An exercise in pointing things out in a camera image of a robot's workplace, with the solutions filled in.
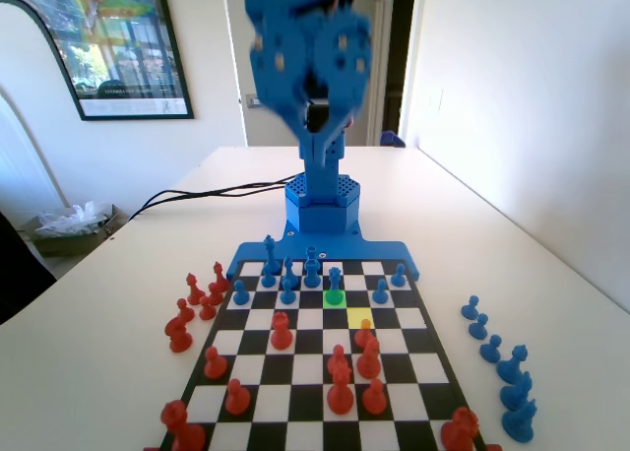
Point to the blue crowned chess piece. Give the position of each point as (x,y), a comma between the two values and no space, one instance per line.
(334,283)

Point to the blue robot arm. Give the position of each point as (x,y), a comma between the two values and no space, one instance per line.
(322,185)

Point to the blue chess rook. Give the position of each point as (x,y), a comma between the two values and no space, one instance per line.
(310,269)

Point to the blue chess bishop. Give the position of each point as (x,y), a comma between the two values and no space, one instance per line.
(289,269)

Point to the blue chess king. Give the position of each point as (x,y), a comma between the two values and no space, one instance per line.
(269,266)

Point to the blue chess pawn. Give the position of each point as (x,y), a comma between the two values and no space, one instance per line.
(379,293)
(240,296)
(490,350)
(478,327)
(470,307)
(287,297)
(398,277)

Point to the red chess bishop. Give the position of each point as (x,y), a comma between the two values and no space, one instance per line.
(369,360)
(194,291)
(220,277)

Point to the red chess pawn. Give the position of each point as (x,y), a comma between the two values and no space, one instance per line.
(215,295)
(237,399)
(337,356)
(364,333)
(375,399)
(215,365)
(183,308)
(207,310)

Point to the red chess knight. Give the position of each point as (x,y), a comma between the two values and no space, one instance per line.
(178,335)

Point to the red chess king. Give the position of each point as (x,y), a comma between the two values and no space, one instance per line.
(340,394)

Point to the blue chess queen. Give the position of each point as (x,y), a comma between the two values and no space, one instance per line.
(513,367)

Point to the blue chess knight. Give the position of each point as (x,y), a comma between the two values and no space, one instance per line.
(517,393)
(520,421)

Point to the white door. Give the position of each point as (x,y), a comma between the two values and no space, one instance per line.
(256,126)

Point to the small blue object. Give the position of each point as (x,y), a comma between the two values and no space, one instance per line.
(391,139)

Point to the black framed poster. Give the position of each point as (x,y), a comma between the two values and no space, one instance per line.
(123,52)

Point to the blue base mounting plate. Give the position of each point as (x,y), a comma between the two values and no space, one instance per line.
(384,251)

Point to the clear plastic bag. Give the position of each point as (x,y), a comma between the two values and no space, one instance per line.
(69,222)

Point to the cardboard box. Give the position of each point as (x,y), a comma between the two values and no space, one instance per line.
(64,244)

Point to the white arched panel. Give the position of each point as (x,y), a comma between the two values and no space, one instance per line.
(19,175)

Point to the black white chessboard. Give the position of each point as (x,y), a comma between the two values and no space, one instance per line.
(305,406)

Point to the black chair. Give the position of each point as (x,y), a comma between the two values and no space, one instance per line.
(19,274)

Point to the white light switch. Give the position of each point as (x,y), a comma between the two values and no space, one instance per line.
(435,100)

